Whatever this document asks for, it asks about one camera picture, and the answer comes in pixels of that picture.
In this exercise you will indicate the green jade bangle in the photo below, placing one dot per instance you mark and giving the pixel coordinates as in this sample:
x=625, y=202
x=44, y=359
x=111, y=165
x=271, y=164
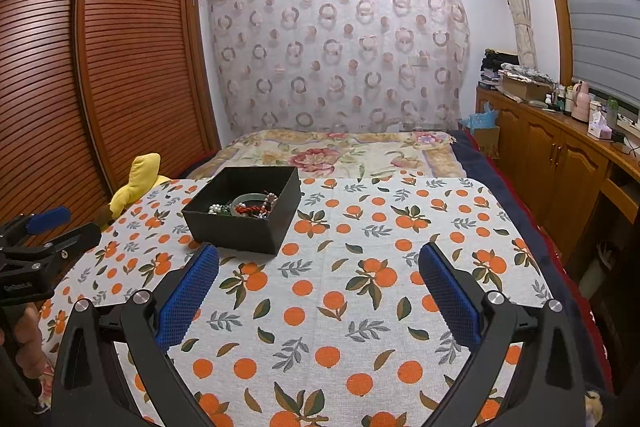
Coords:
x=239, y=198

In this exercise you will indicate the yellow plush toy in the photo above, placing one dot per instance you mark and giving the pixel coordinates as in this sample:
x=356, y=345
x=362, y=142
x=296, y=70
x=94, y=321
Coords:
x=140, y=177

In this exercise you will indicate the white power strip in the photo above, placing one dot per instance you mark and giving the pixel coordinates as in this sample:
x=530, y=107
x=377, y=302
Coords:
x=629, y=122

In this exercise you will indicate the green capped bottle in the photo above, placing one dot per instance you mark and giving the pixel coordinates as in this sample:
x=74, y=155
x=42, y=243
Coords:
x=612, y=114

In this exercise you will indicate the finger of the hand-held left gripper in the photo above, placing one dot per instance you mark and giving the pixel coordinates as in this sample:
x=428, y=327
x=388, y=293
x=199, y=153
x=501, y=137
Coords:
x=47, y=219
x=65, y=244

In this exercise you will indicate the person's left hand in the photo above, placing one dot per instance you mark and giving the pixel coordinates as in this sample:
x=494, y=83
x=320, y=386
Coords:
x=32, y=342

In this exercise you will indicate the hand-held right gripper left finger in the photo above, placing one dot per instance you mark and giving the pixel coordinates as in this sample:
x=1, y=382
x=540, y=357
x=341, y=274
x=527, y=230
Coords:
x=187, y=302

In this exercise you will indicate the wooden slatted wardrobe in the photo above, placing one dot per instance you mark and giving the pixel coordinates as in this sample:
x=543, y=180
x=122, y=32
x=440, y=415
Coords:
x=125, y=57

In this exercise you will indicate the black jewelry box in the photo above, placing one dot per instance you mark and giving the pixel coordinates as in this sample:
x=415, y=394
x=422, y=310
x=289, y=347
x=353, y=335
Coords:
x=235, y=232

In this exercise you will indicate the wooden cabinet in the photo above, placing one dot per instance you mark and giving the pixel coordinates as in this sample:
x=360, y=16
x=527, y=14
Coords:
x=540, y=157

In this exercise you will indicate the pink thermos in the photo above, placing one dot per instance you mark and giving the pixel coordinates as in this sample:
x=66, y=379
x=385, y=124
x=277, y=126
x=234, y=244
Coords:
x=581, y=104

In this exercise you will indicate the grey window blind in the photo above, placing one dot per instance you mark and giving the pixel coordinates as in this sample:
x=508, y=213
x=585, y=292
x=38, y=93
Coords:
x=600, y=7

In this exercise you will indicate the stack of folded clothes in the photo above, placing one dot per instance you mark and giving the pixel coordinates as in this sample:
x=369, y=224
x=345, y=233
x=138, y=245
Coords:
x=492, y=67

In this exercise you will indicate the floral blanket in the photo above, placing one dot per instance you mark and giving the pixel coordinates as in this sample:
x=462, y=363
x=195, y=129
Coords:
x=325, y=157

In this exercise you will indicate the orange fruit print cloth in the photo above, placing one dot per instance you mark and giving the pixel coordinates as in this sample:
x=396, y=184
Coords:
x=350, y=217

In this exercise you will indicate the patterned folded cloth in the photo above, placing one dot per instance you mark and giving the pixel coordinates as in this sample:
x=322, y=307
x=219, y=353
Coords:
x=527, y=73

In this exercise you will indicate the dark blue bedsheet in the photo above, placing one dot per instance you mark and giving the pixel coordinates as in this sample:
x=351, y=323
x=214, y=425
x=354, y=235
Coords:
x=515, y=217

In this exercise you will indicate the tissue box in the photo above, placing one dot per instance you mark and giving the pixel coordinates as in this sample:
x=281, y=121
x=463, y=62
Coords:
x=599, y=127

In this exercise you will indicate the blue gift bag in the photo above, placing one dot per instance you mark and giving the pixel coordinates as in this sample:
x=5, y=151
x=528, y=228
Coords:
x=480, y=119

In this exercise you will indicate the cardboard box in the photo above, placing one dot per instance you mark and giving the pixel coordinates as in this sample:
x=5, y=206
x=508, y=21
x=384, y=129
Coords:
x=520, y=91

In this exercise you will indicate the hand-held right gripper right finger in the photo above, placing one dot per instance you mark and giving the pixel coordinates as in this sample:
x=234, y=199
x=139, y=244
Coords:
x=450, y=297

